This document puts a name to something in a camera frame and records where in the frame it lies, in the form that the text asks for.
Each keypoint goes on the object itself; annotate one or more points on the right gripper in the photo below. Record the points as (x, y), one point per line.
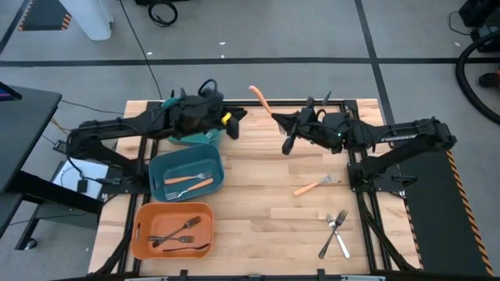
(326, 130)

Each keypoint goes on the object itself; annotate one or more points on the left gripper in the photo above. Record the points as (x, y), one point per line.
(199, 115)

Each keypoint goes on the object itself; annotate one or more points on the black fork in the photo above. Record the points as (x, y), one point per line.
(325, 247)
(176, 232)
(183, 238)
(195, 247)

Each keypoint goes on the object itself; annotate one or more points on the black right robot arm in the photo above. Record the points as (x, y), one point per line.
(410, 136)

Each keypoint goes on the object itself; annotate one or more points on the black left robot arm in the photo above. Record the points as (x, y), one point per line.
(117, 126)

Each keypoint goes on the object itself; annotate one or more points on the light green plastic bin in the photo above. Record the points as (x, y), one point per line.
(195, 139)

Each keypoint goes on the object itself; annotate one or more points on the dark blue plastic bin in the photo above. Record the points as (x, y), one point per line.
(183, 160)

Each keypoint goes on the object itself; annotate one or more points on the orange plastic bin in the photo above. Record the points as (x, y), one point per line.
(156, 222)

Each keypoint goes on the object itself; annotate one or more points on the large black hazard-striped mat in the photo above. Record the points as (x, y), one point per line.
(429, 214)

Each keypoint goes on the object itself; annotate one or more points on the small black adapter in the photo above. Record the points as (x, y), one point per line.
(82, 186)

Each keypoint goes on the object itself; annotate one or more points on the black power adapter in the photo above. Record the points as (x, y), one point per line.
(58, 146)

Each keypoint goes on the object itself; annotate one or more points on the orange and black tool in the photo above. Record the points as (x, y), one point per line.
(490, 80)

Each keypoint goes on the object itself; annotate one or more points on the grey side table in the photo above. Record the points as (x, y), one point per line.
(23, 136)

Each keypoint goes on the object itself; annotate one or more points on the black power unit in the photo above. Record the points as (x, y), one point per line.
(486, 39)

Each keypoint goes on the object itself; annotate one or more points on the small black hazard-striped mat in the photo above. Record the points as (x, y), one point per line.
(43, 13)

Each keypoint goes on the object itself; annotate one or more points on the black equipment box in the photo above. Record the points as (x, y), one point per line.
(480, 11)

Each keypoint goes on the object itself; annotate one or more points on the black monitor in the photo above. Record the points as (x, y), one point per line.
(8, 93)

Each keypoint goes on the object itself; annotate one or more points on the black table frame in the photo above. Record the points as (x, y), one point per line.
(289, 102)

